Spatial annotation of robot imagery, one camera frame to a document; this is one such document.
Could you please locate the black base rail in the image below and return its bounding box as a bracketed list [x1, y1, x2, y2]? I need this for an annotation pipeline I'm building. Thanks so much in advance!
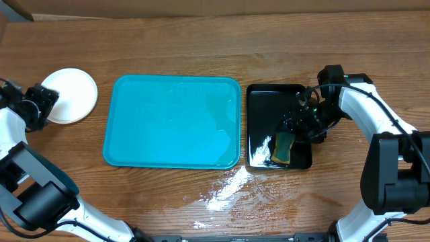
[153, 233, 335, 242]

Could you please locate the teal plastic tray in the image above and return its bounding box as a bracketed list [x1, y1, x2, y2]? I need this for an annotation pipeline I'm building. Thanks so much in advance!
[103, 75, 241, 169]

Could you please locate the white plate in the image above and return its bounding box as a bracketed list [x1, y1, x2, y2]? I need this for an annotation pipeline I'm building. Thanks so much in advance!
[42, 68, 98, 124]

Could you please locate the black rectangular tray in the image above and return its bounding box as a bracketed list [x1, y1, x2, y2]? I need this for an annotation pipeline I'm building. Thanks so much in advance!
[247, 84, 312, 169]

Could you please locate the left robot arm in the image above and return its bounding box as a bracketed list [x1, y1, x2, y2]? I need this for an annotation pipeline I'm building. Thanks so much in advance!
[1, 79, 151, 242]

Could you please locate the yellow green sponge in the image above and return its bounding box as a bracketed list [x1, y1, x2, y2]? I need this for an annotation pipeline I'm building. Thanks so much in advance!
[271, 132, 295, 165]

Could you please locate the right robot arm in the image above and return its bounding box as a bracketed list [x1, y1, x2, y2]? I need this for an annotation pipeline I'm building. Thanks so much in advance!
[271, 65, 429, 241]

